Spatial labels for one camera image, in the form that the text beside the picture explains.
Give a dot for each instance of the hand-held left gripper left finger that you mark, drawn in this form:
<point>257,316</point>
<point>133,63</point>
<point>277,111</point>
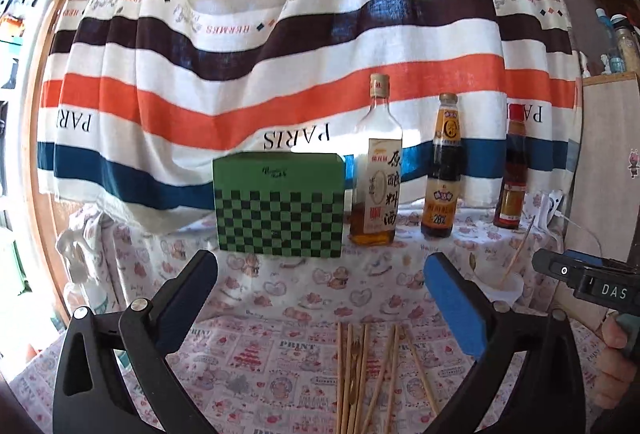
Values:
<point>187,304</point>

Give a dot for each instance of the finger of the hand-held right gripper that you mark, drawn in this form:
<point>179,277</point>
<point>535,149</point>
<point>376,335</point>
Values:
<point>555,266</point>

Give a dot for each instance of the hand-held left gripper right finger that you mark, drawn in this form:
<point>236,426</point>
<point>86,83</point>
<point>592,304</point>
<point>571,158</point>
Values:
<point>455,304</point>

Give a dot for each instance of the bamboo chopstick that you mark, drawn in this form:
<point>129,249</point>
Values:
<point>520,246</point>

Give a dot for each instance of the clear plastic cup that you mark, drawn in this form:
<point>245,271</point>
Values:
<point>505,291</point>

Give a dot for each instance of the bunch of chopsticks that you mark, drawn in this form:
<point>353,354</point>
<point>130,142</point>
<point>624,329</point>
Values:
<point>340,364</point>

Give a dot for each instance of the person's right hand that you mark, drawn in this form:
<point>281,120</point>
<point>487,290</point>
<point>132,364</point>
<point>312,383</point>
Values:
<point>615,374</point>

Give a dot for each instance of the white charger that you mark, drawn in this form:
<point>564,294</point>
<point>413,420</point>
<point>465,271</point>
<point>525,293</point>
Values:
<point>554,206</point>

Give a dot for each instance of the red cap amber bottle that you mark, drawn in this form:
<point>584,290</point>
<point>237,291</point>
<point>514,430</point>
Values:
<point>514,174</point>

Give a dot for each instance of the wooden board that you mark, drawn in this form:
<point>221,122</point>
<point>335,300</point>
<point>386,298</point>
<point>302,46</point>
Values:
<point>600,164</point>

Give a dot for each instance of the printed tablecloth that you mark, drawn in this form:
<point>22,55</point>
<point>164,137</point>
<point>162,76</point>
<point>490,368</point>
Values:
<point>300,294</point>

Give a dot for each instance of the dark soy sauce bottle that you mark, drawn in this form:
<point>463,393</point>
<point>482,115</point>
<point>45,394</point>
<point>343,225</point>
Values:
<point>442,184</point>

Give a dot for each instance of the cartoon sticker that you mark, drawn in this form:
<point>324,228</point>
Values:
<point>634,164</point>

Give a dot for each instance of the green checkered box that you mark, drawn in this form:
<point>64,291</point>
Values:
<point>280,209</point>

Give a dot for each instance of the clear cooking wine bottle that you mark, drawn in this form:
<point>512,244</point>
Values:
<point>376,194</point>

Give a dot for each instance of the blue cap bottle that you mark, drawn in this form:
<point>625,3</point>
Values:
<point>607,44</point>

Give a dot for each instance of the glass jar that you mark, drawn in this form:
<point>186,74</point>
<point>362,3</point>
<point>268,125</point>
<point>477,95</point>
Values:
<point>627,47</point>

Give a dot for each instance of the striped cloth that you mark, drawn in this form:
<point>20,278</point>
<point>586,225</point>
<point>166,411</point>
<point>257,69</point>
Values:
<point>300,64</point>

